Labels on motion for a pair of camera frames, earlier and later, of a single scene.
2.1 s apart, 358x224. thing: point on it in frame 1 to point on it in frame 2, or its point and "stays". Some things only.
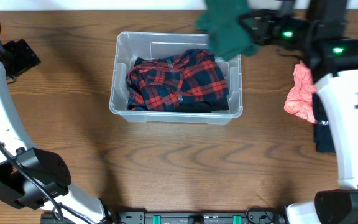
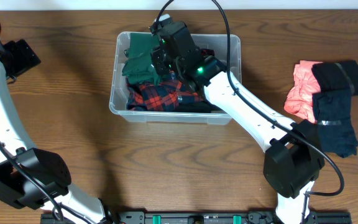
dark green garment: (227, 23) to (138, 68)
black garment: (202, 107) stays
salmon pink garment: (299, 100) stays
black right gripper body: (275, 31) to (166, 62)
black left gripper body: (17, 60) stays
